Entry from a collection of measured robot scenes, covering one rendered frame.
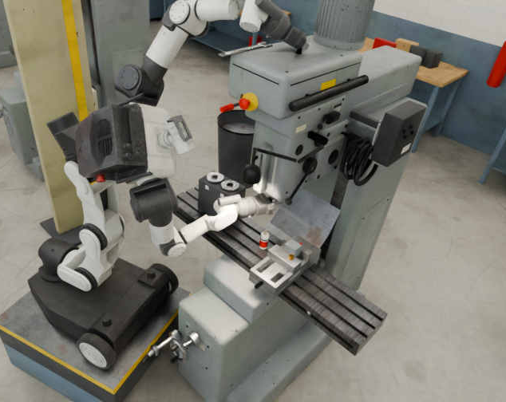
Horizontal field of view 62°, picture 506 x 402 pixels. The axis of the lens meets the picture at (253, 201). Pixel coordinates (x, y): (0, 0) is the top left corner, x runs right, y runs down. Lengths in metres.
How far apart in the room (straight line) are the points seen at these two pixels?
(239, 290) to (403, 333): 1.53
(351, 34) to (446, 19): 4.19
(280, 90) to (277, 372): 1.65
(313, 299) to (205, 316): 0.51
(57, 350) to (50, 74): 1.65
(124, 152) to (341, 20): 0.89
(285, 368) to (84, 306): 1.14
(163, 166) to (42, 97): 1.63
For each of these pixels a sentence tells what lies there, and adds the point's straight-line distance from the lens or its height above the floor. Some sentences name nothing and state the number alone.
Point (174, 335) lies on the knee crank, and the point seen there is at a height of 0.53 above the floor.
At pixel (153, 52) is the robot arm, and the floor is 1.85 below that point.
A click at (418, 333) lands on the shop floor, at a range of 3.25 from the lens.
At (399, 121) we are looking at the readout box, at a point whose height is 1.71.
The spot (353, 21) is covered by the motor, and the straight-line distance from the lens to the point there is 1.68.
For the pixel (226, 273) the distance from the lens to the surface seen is 2.05.
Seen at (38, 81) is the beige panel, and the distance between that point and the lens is 3.00.
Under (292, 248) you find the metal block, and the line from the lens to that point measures 1.90.
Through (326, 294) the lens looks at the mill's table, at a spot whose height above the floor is 0.91.
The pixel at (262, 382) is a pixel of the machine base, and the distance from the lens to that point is 2.49.
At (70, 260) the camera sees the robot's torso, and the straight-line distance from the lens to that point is 2.34.
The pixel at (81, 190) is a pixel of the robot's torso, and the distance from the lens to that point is 1.84.
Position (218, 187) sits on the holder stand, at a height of 1.11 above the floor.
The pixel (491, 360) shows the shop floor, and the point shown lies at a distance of 3.38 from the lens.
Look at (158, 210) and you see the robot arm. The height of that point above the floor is 1.41.
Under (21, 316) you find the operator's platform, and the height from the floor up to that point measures 0.40.
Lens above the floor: 2.35
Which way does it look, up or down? 37 degrees down
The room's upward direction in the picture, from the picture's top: 7 degrees clockwise
